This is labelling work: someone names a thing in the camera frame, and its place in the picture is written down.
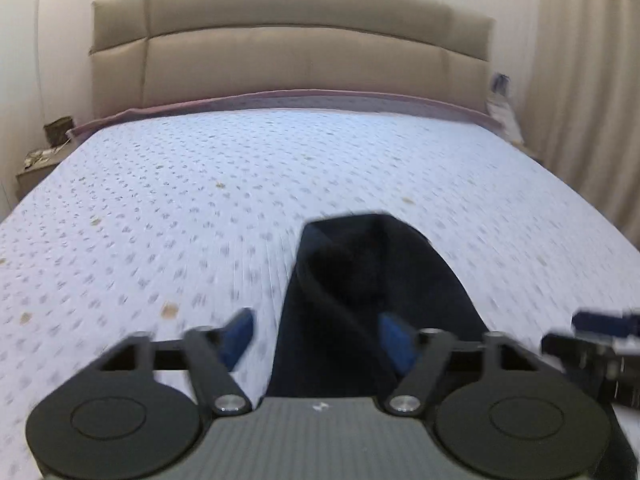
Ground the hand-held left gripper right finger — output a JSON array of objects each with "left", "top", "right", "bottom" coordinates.
[{"left": 377, "top": 312, "right": 558, "bottom": 416}]

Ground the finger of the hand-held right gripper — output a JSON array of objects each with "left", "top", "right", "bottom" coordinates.
[
  {"left": 572, "top": 310, "right": 640, "bottom": 339},
  {"left": 542, "top": 332, "right": 640, "bottom": 404}
]

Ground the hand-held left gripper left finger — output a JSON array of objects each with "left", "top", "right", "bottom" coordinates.
[{"left": 100, "top": 308, "right": 257, "bottom": 416}]

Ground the dark navy garment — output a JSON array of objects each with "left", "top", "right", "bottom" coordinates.
[{"left": 265, "top": 214, "right": 631, "bottom": 466}]

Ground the bed with dotted sheet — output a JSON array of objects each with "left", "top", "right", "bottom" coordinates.
[{"left": 0, "top": 107, "right": 640, "bottom": 480}]

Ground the white paper shopping bag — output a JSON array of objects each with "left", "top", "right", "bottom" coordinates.
[{"left": 486, "top": 72, "right": 526, "bottom": 143}]

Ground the beige curtain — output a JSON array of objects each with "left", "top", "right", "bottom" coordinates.
[{"left": 520, "top": 0, "right": 640, "bottom": 251}]

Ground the purple bed sheet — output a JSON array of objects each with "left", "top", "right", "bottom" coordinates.
[{"left": 67, "top": 89, "right": 506, "bottom": 143}]

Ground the grey wooden nightstand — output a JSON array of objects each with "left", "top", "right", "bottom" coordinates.
[{"left": 15, "top": 140, "right": 77, "bottom": 202}]

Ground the small clutter on nightstand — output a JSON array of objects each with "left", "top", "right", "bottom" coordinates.
[{"left": 24, "top": 147, "right": 65, "bottom": 167}]

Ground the brown patterned pouch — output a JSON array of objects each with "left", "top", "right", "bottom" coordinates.
[{"left": 44, "top": 116, "right": 75, "bottom": 145}]

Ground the beige upholstered headboard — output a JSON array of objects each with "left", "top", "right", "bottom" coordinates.
[{"left": 90, "top": 0, "right": 496, "bottom": 121}]

